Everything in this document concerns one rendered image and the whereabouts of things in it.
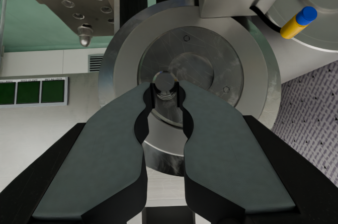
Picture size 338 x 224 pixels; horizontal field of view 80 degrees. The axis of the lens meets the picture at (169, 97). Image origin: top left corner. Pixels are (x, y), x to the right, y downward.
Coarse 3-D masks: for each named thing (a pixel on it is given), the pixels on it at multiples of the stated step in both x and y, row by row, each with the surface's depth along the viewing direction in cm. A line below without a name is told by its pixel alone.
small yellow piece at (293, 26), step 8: (256, 8) 14; (304, 8) 11; (312, 8) 11; (264, 16) 14; (296, 16) 11; (304, 16) 11; (312, 16) 11; (272, 24) 13; (288, 24) 12; (296, 24) 11; (304, 24) 11; (280, 32) 13; (288, 32) 12; (296, 32) 12
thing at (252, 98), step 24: (144, 24) 16; (168, 24) 16; (192, 24) 16; (216, 24) 16; (240, 24) 16; (120, 48) 16; (144, 48) 15; (240, 48) 15; (120, 72) 15; (264, 72) 15; (240, 96) 15; (264, 96) 15; (168, 144) 14
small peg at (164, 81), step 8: (160, 72) 12; (168, 72) 12; (160, 80) 11; (168, 80) 11; (176, 80) 12; (160, 88) 11; (168, 88) 11; (176, 88) 12; (160, 96) 13; (168, 96) 12
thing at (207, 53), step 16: (176, 32) 15; (192, 32) 15; (208, 32) 15; (160, 48) 15; (176, 48) 15; (192, 48) 15; (208, 48) 15; (224, 48) 15; (144, 64) 15; (160, 64) 15; (176, 64) 15; (192, 64) 14; (208, 64) 15; (224, 64) 14; (240, 64) 14; (144, 80) 14; (192, 80) 14; (208, 80) 15; (224, 80) 14; (240, 80) 14; (176, 96) 14; (224, 96) 14; (160, 112) 14; (176, 112) 14
